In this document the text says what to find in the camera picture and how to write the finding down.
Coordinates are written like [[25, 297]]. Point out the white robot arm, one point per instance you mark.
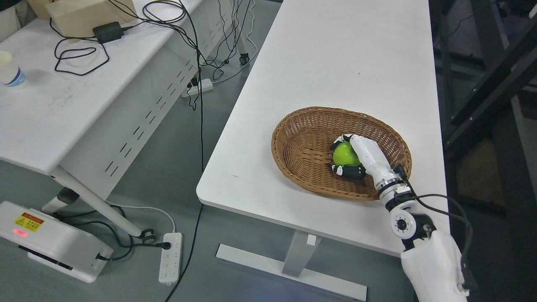
[[431, 259]]

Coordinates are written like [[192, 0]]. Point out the green apple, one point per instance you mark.
[[344, 155]]

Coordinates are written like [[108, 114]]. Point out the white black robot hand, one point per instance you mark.
[[373, 162]]

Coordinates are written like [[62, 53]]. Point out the brown wicker basket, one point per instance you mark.
[[301, 147]]

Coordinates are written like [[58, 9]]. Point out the white perforated side desk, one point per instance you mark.
[[83, 121]]

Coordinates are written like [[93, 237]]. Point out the white power strip near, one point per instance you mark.
[[170, 263]]

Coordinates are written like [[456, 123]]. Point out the white power strip far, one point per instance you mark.
[[193, 90]]

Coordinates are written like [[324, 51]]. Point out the white machine with warning label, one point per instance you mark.
[[53, 243]]

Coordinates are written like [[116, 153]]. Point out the white paper cup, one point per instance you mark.
[[11, 75]]

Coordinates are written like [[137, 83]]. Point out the white power strip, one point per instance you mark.
[[193, 90], [170, 263]]

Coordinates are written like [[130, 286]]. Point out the black metal shelf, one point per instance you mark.
[[486, 55]]

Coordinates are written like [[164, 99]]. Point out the white standing desk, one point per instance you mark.
[[368, 56]]

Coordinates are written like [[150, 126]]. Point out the cardboard box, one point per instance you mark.
[[77, 18]]

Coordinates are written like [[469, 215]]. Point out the black power adapter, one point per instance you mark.
[[108, 32]]

